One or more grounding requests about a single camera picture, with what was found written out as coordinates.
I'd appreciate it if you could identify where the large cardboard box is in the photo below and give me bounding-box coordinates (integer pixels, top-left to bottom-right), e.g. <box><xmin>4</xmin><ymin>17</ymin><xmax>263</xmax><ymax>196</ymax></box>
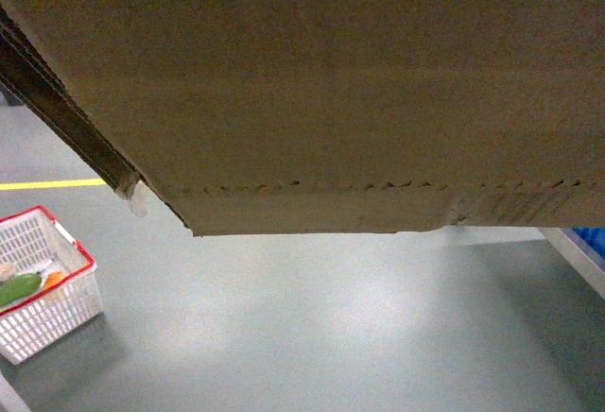
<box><xmin>1</xmin><ymin>0</ymin><xmax>604</xmax><ymax>236</ymax></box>

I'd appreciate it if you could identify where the metal roller shelf rack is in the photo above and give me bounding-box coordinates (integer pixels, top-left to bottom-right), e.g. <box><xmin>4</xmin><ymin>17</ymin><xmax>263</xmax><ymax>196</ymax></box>
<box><xmin>539</xmin><ymin>228</ymin><xmax>604</xmax><ymax>298</ymax></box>

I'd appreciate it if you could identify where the orange vegetable toy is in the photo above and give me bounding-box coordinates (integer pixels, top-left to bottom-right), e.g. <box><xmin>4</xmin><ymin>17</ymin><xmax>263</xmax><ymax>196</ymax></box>
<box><xmin>43</xmin><ymin>271</ymin><xmax>67</xmax><ymax>290</ymax></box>

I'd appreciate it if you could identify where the white red-rimmed plastic basket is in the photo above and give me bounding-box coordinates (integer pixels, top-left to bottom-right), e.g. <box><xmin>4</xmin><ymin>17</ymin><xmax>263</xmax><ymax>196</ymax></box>
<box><xmin>1</xmin><ymin>206</ymin><xmax>103</xmax><ymax>365</ymax></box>

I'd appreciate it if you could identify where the green vegetable toy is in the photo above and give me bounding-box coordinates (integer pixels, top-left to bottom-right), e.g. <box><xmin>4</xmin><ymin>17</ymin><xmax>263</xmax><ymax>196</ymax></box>
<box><xmin>0</xmin><ymin>272</ymin><xmax>43</xmax><ymax>307</ymax></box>

